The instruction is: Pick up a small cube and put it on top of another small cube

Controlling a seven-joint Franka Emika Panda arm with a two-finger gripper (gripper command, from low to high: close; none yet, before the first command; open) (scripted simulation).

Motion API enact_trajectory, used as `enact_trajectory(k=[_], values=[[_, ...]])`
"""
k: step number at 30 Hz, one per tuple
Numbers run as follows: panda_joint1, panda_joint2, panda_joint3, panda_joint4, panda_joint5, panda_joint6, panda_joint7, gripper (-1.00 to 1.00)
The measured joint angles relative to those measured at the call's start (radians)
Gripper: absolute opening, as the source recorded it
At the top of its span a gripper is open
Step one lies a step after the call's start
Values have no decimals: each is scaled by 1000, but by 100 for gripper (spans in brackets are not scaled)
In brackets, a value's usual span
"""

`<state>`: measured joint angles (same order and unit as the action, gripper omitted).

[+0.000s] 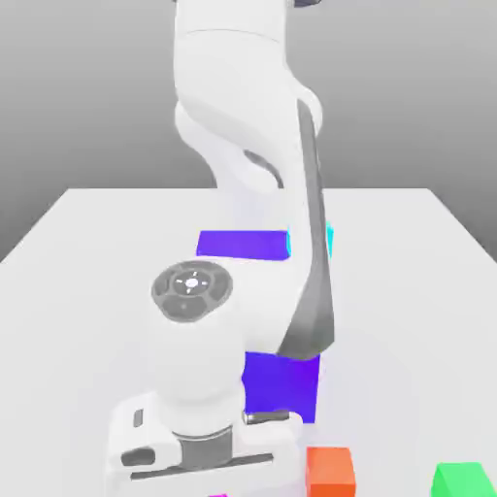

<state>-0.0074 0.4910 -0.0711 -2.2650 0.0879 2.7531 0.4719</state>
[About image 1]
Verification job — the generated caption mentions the small cyan cube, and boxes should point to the small cyan cube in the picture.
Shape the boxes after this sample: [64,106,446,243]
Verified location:
[285,221,335,260]

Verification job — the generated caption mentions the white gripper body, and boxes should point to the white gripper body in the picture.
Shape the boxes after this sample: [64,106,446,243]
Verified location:
[103,420,305,497]

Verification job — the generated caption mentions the large purple box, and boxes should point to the large purple box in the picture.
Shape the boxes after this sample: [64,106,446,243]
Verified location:
[195,229,322,425]

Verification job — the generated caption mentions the small orange cube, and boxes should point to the small orange cube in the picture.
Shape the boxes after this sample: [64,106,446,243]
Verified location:
[305,446,357,497]

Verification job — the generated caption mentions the small green cube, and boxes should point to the small green cube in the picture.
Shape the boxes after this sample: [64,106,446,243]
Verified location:
[429,461,497,497]

